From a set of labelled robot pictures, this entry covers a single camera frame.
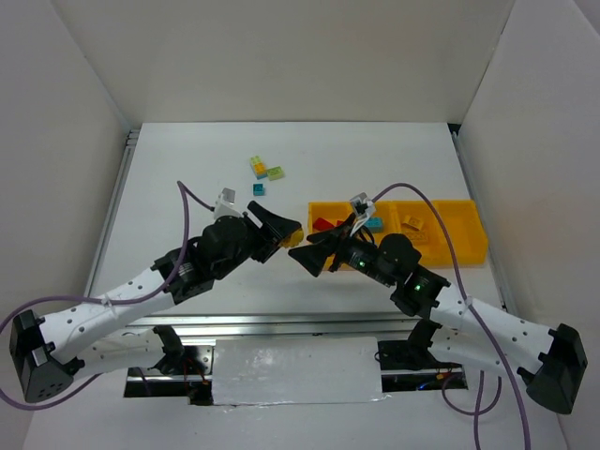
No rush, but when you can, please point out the orange flower lego piece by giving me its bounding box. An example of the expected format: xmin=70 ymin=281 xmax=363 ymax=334
xmin=279 ymin=228 xmax=304 ymax=248

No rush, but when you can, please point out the red flower lego piece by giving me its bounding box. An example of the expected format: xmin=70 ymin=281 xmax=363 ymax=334
xmin=313 ymin=217 xmax=334 ymax=232

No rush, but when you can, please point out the small blue lego brick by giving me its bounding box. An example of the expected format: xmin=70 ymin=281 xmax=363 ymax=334
xmin=365 ymin=217 xmax=384 ymax=233

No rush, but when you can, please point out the yellow lego block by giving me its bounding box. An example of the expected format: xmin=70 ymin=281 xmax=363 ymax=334
xmin=404 ymin=231 xmax=435 ymax=246

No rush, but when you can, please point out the yellow rectangular lego brick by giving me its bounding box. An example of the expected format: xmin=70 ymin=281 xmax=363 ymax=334
xmin=403 ymin=215 xmax=425 ymax=231

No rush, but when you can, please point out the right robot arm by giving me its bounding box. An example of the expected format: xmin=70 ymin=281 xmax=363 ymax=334
xmin=289 ymin=226 xmax=588 ymax=414

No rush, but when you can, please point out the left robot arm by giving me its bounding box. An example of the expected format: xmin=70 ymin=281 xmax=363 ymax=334
xmin=3 ymin=202 xmax=302 ymax=411

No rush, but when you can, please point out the teal small lego brick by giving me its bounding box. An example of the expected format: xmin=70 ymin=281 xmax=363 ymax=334
xmin=252 ymin=183 xmax=265 ymax=196

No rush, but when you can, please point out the light green lego brick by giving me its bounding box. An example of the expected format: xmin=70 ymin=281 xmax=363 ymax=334
xmin=266 ymin=166 xmax=285 ymax=181

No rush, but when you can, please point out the green yellow blue lego stack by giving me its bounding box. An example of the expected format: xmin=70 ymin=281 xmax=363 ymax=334
xmin=249 ymin=156 xmax=267 ymax=180

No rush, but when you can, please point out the yellow four-compartment tray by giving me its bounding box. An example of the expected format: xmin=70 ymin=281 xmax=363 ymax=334
xmin=307 ymin=199 xmax=488 ymax=272

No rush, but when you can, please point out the white taped cover plate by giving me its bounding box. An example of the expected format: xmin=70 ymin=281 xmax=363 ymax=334
xmin=212 ymin=337 xmax=383 ymax=406

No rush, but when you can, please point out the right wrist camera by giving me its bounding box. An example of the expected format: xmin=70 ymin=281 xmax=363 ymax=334
xmin=350 ymin=192 xmax=376 ymax=236

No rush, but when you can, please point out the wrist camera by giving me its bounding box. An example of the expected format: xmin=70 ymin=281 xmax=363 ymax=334
xmin=350 ymin=192 xmax=376 ymax=236
xmin=213 ymin=187 xmax=241 ymax=220

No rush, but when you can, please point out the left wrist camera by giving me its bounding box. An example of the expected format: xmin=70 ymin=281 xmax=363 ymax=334
xmin=213 ymin=187 xmax=241 ymax=220

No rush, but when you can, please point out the aluminium frame rail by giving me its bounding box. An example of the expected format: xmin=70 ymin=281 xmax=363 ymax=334
xmin=119 ymin=313 xmax=418 ymax=343

